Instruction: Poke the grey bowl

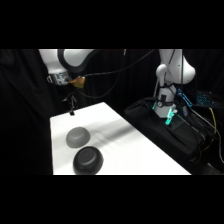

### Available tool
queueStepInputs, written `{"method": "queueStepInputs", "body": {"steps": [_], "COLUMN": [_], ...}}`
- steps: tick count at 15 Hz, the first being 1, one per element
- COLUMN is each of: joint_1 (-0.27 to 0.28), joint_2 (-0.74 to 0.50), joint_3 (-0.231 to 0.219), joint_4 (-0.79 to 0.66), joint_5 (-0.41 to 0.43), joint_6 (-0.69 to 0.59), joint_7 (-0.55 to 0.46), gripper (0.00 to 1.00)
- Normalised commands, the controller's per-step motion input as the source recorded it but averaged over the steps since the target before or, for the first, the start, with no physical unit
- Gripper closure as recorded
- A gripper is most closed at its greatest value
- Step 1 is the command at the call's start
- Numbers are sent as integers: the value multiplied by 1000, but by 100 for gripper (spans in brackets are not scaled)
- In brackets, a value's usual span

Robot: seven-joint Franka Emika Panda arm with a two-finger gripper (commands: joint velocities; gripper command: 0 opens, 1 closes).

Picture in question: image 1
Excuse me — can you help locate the black curtain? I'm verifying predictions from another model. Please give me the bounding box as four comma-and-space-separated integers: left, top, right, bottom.
0, 49, 224, 176

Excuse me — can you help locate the black bowl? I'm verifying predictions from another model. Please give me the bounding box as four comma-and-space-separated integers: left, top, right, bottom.
72, 145, 105, 175

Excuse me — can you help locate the yellow cable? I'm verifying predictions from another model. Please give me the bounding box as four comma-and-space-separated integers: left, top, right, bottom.
199, 107, 224, 165

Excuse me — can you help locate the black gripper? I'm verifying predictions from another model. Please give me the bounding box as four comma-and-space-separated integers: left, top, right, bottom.
61, 83, 78, 117

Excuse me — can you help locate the small green light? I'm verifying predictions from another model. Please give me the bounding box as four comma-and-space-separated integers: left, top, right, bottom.
164, 107, 177, 126

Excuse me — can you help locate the black robot stand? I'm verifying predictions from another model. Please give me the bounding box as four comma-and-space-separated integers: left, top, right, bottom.
123, 97, 205, 175

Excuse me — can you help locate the blue lit electronics box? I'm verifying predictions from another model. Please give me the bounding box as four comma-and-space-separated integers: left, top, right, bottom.
195, 90, 219, 108

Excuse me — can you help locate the grey bowl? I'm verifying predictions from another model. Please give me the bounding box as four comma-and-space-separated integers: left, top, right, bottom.
65, 126, 92, 149

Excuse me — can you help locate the orange wrist cable tape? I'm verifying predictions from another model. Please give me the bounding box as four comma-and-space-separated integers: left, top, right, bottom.
70, 76, 87, 90

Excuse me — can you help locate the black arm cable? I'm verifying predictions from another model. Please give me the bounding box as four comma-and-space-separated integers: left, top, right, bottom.
75, 49, 177, 100

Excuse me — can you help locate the blue cable bundle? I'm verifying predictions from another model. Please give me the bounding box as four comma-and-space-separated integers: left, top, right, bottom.
176, 87, 196, 116

